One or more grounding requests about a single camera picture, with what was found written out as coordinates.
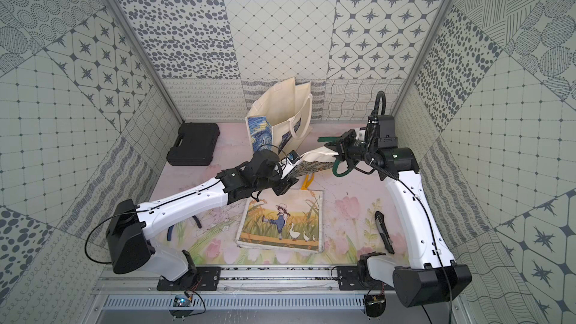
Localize green-handled floral canvas bag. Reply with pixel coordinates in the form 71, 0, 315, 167
283, 136, 353, 178

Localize black plastic tool case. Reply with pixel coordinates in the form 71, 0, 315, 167
166, 123, 220, 167

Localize left green circuit board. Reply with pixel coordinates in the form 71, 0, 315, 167
169, 295, 194, 320

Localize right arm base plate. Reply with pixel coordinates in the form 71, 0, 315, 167
331, 265, 395, 292

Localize right round circuit board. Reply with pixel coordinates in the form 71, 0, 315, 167
364, 294, 386, 318

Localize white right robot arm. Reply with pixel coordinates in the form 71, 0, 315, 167
336, 113, 472, 308

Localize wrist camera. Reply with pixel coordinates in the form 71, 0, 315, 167
286, 150, 301, 167
354, 127, 367, 143

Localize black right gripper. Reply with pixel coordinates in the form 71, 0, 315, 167
325, 130, 377, 170

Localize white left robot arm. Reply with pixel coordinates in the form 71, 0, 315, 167
104, 149, 302, 289

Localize starry night canvas bag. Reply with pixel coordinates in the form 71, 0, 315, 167
245, 78, 314, 155

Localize aluminium mounting rail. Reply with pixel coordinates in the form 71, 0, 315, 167
93, 264, 382, 295

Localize yellow-handled cartoon canvas bag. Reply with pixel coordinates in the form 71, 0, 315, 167
235, 174, 323, 253

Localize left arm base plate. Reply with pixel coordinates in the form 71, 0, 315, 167
157, 266, 222, 292

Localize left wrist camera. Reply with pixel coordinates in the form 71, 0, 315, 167
286, 150, 301, 167

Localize black corrugated cable hose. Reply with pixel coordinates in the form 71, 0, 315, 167
372, 91, 388, 122

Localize blue-handled pliers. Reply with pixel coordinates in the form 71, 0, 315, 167
166, 216, 203, 242

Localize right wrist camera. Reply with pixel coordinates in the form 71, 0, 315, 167
354, 127, 367, 143

